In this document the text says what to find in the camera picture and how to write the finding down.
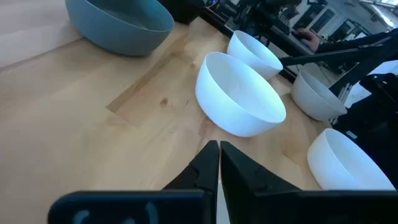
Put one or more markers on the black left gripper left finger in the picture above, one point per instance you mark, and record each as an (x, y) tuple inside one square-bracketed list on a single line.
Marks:
[(206, 168)]

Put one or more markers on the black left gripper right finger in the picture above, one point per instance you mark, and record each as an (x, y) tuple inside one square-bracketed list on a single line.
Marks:
[(239, 174)]

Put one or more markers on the large white bowl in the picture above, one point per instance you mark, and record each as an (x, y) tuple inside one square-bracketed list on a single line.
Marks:
[(236, 96)]

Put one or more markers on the small white bowl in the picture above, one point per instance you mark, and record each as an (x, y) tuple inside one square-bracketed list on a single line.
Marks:
[(253, 54)]

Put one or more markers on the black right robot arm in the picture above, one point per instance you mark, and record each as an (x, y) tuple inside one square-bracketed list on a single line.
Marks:
[(373, 124)]

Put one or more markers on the wide straight-sided white bowl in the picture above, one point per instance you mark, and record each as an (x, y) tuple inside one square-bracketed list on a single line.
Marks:
[(339, 165)]

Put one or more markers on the medium white bowl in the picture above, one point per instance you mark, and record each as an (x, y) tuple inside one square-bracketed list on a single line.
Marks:
[(314, 98)]

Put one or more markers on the person's hand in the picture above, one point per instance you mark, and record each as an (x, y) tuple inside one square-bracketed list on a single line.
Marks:
[(309, 38)]

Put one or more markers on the blue bowl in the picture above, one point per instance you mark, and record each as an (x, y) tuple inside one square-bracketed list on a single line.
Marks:
[(124, 34)]

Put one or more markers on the black box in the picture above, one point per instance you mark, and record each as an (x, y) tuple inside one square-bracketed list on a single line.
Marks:
[(180, 11)]

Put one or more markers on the black metal rig frame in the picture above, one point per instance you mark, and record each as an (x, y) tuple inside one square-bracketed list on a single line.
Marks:
[(335, 56)]

